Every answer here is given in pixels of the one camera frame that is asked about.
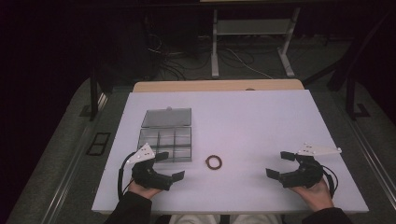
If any person's leg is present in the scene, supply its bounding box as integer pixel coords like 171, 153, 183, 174
230, 214, 283, 224
168, 214, 219, 224

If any person's right hand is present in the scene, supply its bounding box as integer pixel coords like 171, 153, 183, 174
289, 178, 335, 213

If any wooden table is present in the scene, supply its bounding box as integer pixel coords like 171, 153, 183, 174
133, 78, 305, 93

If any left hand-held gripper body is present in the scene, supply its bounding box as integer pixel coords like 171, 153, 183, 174
125, 143, 174, 191

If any black floor socket frame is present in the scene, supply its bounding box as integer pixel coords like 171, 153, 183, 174
85, 132, 112, 157

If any person's left hand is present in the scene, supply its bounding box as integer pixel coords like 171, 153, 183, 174
128, 179, 163, 201

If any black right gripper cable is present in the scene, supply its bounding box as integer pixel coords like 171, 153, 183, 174
320, 163, 339, 200

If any black metal stand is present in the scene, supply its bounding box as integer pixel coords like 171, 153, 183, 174
326, 8, 396, 121

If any brown bead bracelet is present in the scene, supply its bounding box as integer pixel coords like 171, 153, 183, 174
205, 154, 223, 171

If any tangle of black floor cables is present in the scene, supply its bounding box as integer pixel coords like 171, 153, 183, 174
145, 32, 213, 81

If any white floor cable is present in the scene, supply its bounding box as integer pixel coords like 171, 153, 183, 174
225, 47, 276, 80

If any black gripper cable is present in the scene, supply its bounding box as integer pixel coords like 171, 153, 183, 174
117, 151, 138, 201
320, 163, 339, 200

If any metal floor rail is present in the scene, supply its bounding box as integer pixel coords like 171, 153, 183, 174
347, 117, 396, 202
39, 92, 110, 224

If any clear plastic compartment box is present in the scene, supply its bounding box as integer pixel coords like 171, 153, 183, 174
136, 106, 192, 163

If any white metal stand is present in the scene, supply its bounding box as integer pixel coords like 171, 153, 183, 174
210, 7, 302, 79

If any person's left leg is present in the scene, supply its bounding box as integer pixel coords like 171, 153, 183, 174
168, 214, 219, 224

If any person's right leg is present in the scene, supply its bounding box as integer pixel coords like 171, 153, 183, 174
230, 214, 283, 224

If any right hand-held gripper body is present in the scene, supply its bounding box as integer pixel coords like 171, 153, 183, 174
279, 142, 343, 189

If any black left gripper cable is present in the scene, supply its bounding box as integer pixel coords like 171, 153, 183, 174
117, 151, 138, 201

